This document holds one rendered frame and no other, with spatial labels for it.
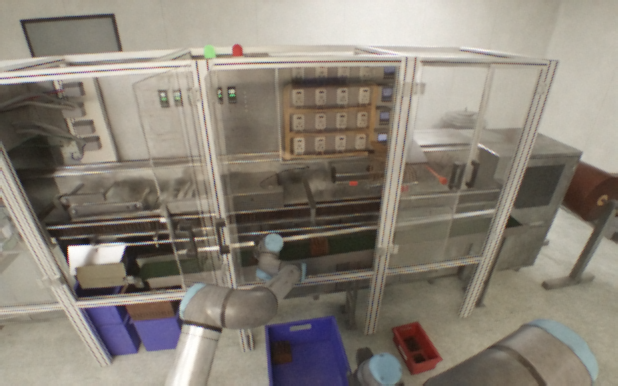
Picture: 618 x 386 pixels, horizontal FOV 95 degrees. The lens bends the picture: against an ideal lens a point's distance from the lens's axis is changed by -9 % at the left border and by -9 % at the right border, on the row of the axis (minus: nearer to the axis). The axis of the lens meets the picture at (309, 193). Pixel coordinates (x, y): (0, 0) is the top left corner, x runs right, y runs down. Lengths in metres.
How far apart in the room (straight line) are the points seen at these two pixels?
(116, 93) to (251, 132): 0.78
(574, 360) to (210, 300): 0.81
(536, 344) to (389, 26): 4.66
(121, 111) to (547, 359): 2.03
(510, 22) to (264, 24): 3.72
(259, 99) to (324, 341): 1.49
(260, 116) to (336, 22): 3.00
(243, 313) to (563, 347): 0.72
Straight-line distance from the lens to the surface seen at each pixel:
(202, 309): 0.97
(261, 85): 1.88
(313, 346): 2.02
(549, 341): 0.58
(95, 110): 2.09
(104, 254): 2.09
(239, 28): 4.59
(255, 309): 0.95
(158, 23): 4.75
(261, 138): 1.96
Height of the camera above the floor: 1.89
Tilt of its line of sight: 29 degrees down
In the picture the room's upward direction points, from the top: straight up
